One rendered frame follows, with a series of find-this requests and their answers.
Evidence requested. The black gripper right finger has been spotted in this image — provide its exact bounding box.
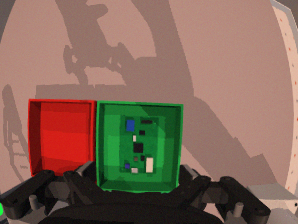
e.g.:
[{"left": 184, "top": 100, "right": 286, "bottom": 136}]
[{"left": 152, "top": 164, "right": 271, "bottom": 224}]

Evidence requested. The green bin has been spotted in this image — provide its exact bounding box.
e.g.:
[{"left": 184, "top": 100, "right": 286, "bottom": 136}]
[{"left": 96, "top": 100, "right": 184, "bottom": 193}]

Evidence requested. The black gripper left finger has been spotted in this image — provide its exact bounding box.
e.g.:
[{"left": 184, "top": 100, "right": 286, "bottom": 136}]
[{"left": 2, "top": 161, "right": 119, "bottom": 224}]

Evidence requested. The green circuit board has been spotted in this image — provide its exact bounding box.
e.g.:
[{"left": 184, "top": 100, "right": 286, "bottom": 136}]
[{"left": 119, "top": 116, "right": 159, "bottom": 173}]

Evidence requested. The red open-top bin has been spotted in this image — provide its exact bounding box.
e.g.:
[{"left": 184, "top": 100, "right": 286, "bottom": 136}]
[{"left": 28, "top": 99, "right": 97, "bottom": 177}]

